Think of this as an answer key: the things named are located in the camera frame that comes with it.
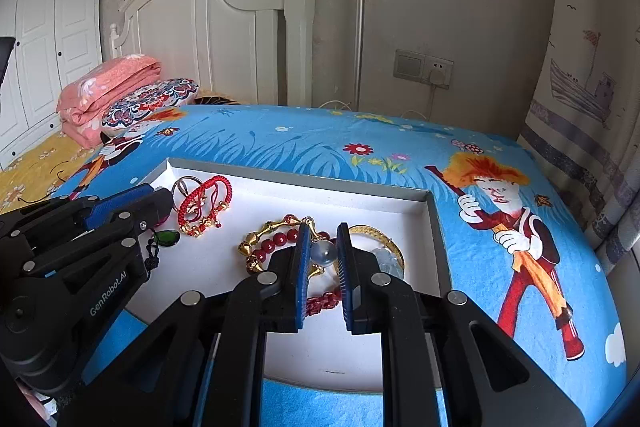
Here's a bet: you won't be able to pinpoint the pale jade pendant charm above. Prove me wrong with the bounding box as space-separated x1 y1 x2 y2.
372 248 405 280

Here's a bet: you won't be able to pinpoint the gold bamboo link bracelet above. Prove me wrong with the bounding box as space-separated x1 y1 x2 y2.
236 215 327 281

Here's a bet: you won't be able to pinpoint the dark red bead bracelet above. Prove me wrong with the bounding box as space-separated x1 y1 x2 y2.
246 225 346 318

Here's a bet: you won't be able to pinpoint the green gem pendant black cord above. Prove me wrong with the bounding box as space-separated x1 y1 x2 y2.
144 229 182 272

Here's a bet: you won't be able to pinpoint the gold bangle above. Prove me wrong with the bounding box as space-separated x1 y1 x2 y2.
349 225 406 273

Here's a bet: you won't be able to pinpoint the gold hoop earrings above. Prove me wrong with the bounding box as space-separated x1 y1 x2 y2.
170 176 203 213

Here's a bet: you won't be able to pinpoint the red braided cord bracelet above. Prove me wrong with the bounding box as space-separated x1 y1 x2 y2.
177 174 234 239

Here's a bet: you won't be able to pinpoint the yellow floral bedsheet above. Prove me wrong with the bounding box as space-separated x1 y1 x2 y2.
0 132 96 213

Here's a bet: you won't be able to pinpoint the grey shallow cardboard tray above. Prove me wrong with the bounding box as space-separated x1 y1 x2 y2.
114 157 454 396

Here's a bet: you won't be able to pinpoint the patterned blue red pillow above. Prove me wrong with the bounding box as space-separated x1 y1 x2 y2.
101 78 200 138

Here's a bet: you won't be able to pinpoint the folded pink quilt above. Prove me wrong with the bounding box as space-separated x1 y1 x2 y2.
56 54 160 148

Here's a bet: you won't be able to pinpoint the blue cartoon blanket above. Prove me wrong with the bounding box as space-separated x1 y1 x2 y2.
61 105 626 425

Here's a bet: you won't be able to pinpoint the white wardrobe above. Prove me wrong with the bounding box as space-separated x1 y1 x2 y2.
1 0 103 169

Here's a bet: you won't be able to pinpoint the white wooden headboard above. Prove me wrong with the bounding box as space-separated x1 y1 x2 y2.
110 0 314 107

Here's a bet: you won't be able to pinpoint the ship print curtain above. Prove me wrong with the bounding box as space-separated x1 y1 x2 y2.
518 0 639 272

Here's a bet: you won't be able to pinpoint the metal pole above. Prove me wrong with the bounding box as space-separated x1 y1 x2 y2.
352 0 364 112

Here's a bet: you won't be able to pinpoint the white charger plug cable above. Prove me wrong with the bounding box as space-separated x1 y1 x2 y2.
399 68 449 122

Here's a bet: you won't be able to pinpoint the wall switch and socket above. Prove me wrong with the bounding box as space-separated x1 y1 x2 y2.
393 50 454 89

